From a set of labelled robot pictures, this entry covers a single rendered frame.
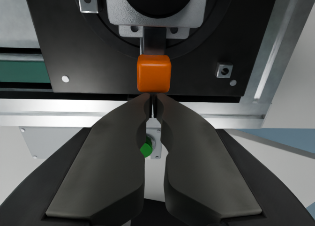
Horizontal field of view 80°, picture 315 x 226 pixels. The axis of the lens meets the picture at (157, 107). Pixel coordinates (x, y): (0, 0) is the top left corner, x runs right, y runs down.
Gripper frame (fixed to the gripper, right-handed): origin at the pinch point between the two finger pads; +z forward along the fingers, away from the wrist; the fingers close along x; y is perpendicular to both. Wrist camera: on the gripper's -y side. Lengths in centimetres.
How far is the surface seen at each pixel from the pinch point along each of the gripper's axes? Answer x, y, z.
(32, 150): -18.3, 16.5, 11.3
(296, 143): 130, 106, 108
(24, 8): -15.4, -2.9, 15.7
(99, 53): -5.7, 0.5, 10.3
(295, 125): 32.1, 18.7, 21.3
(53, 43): -10.4, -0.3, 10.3
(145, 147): -0.6, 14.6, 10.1
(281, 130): 110, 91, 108
